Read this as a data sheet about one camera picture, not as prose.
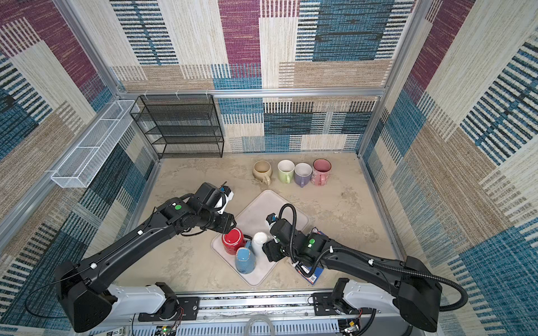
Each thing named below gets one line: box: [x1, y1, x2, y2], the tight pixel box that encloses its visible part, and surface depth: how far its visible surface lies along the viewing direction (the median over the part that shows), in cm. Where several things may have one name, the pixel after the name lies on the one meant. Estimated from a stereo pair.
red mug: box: [221, 226, 246, 256], surface depth 83 cm
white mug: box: [251, 231, 268, 257], surface depth 81 cm
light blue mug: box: [234, 239, 257, 275], surface depth 80 cm
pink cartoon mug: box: [311, 158, 333, 187], surface depth 103 cm
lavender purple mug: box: [294, 162, 313, 188], surface depth 105 cm
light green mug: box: [277, 159, 295, 185], surface depth 104 cm
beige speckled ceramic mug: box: [252, 160, 272, 186], surface depth 105 cm
